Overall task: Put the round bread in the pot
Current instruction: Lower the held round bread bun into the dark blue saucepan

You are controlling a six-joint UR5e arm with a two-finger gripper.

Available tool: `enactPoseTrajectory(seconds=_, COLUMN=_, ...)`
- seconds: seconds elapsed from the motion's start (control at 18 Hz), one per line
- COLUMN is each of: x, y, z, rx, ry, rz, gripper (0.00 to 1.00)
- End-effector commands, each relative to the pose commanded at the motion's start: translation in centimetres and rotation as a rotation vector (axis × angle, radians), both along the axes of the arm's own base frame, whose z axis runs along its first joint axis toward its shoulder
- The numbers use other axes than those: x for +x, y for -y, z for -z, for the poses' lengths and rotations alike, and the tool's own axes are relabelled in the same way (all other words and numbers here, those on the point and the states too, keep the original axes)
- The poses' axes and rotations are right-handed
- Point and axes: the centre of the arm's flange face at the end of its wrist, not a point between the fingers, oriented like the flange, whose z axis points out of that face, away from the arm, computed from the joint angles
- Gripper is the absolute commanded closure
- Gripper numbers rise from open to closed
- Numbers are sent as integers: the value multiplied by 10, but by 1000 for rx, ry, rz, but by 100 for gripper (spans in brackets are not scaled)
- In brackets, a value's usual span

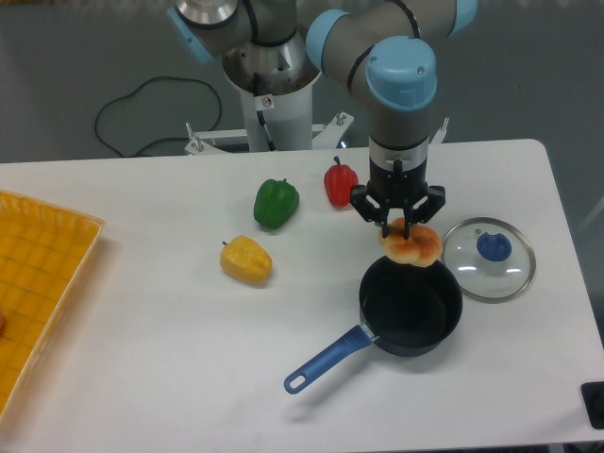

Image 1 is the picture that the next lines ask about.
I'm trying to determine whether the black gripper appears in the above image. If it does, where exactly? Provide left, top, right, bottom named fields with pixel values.
left=350, top=159, right=446, bottom=239

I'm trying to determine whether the round golden bread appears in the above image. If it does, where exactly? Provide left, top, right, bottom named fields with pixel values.
left=378, top=217, right=443, bottom=268

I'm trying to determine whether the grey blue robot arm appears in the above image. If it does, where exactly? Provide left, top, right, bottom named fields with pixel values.
left=167, top=1, right=478, bottom=235

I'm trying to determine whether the red bell pepper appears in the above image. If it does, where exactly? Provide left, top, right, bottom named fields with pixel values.
left=324, top=156, right=359, bottom=208

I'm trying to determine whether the glass lid blue knob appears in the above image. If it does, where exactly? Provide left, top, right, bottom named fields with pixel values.
left=442, top=217, right=536, bottom=304

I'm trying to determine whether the green bell pepper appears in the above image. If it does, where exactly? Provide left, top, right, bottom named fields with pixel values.
left=253, top=179, right=300, bottom=230

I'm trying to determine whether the yellow bell pepper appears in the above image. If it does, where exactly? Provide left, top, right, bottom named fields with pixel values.
left=219, top=235, right=273, bottom=285

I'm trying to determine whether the black device table corner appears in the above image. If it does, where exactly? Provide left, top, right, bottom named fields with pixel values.
left=580, top=381, right=604, bottom=430

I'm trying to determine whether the yellow plastic basket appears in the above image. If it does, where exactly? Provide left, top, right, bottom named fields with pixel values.
left=1, top=190, right=105, bottom=412

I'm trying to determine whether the black pot blue handle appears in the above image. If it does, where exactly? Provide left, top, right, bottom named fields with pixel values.
left=283, top=257, right=463, bottom=394

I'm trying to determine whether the black floor cable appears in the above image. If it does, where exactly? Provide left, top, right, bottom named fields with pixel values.
left=94, top=75, right=223, bottom=159

